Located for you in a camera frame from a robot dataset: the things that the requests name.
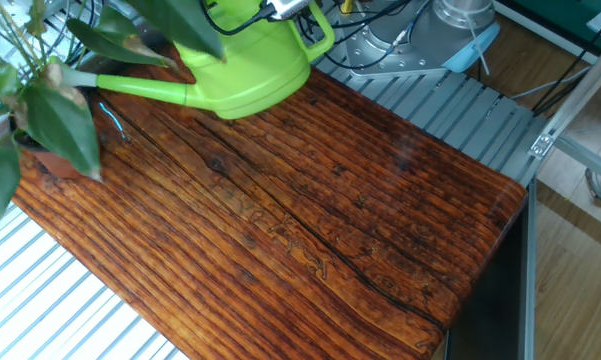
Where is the green plastic watering can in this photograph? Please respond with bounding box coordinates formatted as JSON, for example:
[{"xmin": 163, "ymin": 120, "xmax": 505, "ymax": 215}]
[{"xmin": 59, "ymin": 0, "xmax": 336, "ymax": 120}]

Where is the green leafy plant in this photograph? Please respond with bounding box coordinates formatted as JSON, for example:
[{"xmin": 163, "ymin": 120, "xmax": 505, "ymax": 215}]
[{"xmin": 0, "ymin": 0, "xmax": 226, "ymax": 236}]

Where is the terracotta plant pot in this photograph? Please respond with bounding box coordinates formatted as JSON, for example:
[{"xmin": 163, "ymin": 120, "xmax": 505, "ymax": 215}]
[{"xmin": 12, "ymin": 117, "xmax": 89, "ymax": 180}]

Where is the wood grain board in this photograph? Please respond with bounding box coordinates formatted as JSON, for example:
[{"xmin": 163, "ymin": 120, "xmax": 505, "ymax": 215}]
[{"xmin": 12, "ymin": 44, "xmax": 529, "ymax": 360}]

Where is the silver robot mounting plate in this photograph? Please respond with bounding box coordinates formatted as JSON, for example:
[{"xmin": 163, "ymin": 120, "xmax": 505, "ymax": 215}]
[{"xmin": 344, "ymin": 24, "xmax": 451, "ymax": 77}]

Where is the green board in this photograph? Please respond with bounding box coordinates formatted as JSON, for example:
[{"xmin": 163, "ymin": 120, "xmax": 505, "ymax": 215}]
[{"xmin": 509, "ymin": 0, "xmax": 601, "ymax": 51}]

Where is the black cable with plug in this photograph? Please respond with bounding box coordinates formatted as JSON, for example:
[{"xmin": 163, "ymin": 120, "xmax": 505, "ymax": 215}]
[{"xmin": 199, "ymin": 0, "xmax": 277, "ymax": 37}]

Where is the black cable with grey sleeve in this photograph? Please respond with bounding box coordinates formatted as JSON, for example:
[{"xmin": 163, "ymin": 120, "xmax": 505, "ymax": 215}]
[{"xmin": 299, "ymin": 0, "xmax": 431, "ymax": 71}]

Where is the thin white cable tie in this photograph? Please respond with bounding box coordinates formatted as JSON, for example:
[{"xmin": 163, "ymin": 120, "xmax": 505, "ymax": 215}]
[{"xmin": 467, "ymin": 14, "xmax": 491, "ymax": 77}]

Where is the black floor cable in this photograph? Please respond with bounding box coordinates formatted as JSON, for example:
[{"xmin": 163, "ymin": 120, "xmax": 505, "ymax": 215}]
[{"xmin": 532, "ymin": 9, "xmax": 601, "ymax": 117}]

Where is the aluminium profile frame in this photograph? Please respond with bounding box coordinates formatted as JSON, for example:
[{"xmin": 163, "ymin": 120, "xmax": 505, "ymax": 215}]
[{"xmin": 522, "ymin": 29, "xmax": 601, "ymax": 360}]

